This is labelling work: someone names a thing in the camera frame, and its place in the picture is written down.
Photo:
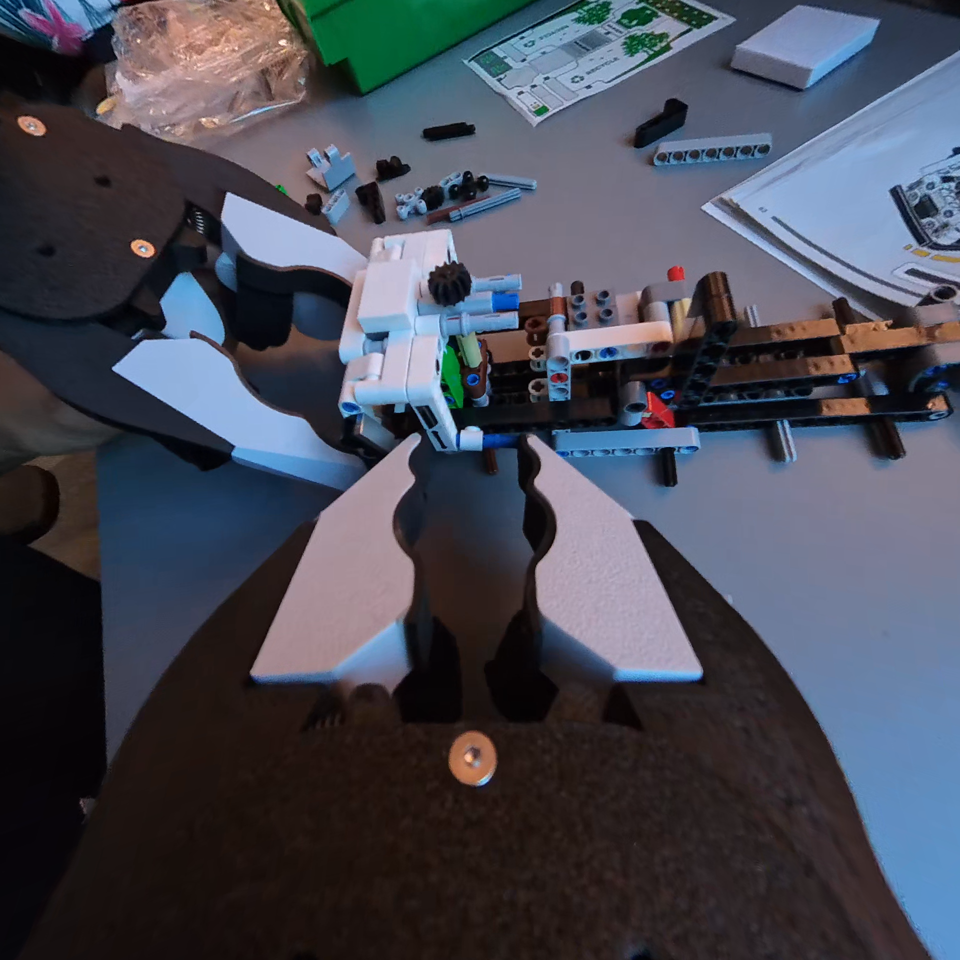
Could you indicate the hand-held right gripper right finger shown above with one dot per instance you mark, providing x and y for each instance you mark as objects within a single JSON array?
[{"x": 607, "y": 592}]

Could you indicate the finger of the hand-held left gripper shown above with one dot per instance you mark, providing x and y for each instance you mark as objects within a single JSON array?
[
  {"x": 217, "y": 397},
  {"x": 292, "y": 240}
]

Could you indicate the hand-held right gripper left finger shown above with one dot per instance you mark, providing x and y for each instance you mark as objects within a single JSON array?
[{"x": 337, "y": 585}]

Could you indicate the partly built lego truck chassis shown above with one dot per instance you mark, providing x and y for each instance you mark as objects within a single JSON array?
[{"x": 600, "y": 360}]

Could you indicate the small grey lego hinge piece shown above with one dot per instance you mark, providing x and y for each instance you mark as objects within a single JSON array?
[{"x": 330, "y": 169}]

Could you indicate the pile of small lego pieces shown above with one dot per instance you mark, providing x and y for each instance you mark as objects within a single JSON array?
[{"x": 442, "y": 196}]

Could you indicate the black lego pin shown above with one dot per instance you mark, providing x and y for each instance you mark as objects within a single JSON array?
[{"x": 448, "y": 132}]

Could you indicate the black angled lego piece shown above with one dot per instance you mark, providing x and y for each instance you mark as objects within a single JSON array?
[{"x": 660, "y": 124}]

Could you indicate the grey lego beam with holes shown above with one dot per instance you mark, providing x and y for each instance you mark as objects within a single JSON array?
[{"x": 712, "y": 150}]

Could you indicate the lego instruction booklet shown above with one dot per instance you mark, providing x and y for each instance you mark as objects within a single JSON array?
[{"x": 847, "y": 187}]

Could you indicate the crumpled clear plastic bag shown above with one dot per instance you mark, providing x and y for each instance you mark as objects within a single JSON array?
[{"x": 202, "y": 67}]

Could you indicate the floral printed cloth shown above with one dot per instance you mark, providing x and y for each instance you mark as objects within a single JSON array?
[{"x": 45, "y": 22}]

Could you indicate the green box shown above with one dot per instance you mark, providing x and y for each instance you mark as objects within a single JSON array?
[{"x": 405, "y": 37}]

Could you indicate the green printed sticker sheet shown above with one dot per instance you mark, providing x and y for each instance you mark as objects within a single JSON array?
[{"x": 592, "y": 52}]

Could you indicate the small white box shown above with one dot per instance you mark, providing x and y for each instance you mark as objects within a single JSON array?
[{"x": 806, "y": 45}]

